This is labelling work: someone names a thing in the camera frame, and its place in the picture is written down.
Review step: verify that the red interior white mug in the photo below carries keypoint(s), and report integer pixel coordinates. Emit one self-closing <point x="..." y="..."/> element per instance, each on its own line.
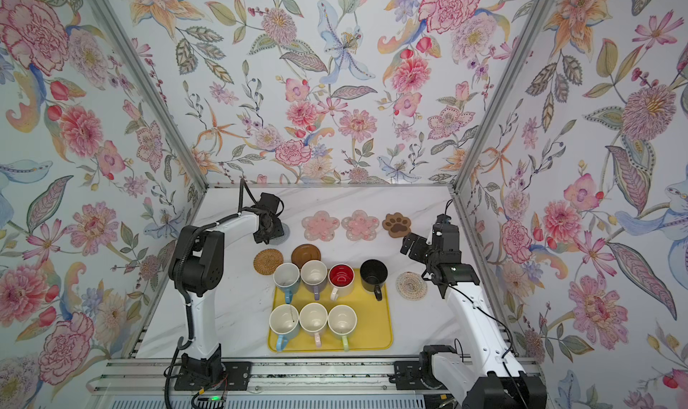
<point x="342" y="279"/>

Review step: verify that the colourful woven round coaster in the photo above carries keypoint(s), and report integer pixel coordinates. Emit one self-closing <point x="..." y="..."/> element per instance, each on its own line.
<point x="411" y="286"/>

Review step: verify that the blue mug back row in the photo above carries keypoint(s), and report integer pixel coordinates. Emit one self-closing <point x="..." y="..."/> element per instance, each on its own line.
<point x="287" y="279"/>

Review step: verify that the woven rattan round coaster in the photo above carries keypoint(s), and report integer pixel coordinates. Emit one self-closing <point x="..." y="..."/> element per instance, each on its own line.
<point x="267" y="261"/>

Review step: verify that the grey round coaster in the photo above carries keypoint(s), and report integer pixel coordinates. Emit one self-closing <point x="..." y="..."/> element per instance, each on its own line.
<point x="280" y="233"/>

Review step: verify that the brown wooden round coaster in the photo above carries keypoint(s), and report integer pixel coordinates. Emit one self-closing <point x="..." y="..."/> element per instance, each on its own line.
<point x="304" y="253"/>

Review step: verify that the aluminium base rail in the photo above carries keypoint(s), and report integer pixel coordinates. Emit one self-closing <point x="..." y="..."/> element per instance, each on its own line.
<point x="265" y="376"/>

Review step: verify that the green handle mug front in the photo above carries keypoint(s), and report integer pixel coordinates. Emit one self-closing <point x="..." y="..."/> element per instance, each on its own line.
<point x="342" y="321"/>

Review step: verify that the yellow tray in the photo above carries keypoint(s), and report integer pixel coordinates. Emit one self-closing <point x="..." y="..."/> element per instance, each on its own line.
<point x="373" y="331"/>

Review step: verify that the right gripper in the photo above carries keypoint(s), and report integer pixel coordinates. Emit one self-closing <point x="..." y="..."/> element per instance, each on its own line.
<point x="421" y="249"/>

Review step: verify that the black mug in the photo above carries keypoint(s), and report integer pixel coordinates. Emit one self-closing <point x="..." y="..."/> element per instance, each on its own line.
<point x="373" y="275"/>

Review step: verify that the pink handle mug front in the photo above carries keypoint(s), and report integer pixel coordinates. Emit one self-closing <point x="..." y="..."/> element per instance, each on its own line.
<point x="313" y="319"/>

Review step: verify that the pink flower coaster left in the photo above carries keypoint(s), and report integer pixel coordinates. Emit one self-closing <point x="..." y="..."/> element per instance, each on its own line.
<point x="320" y="227"/>

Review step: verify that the blue handle mug front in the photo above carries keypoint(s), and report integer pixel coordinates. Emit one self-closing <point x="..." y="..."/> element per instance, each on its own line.
<point x="284" y="323"/>

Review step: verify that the pink flower coaster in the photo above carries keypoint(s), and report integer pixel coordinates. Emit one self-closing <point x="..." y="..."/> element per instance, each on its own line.
<point x="360" y="226"/>
<point x="320" y="227"/>

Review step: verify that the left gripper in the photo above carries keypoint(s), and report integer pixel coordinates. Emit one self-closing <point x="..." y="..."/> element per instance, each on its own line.
<point x="274" y="231"/>

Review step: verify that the purple mug back row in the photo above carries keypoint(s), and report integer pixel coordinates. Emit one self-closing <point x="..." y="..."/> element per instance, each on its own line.
<point x="314" y="276"/>

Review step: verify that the pink flower coaster right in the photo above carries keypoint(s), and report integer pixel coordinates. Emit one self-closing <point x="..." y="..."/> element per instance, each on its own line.
<point x="360" y="226"/>

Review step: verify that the cork paw print coaster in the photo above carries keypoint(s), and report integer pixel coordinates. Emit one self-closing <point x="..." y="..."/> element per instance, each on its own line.
<point x="397" y="225"/>

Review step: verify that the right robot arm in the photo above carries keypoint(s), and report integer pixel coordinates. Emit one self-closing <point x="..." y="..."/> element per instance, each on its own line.
<point x="480" y="370"/>

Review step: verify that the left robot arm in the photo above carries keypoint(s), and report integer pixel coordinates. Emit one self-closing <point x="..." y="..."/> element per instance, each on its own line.
<point x="197" y="268"/>

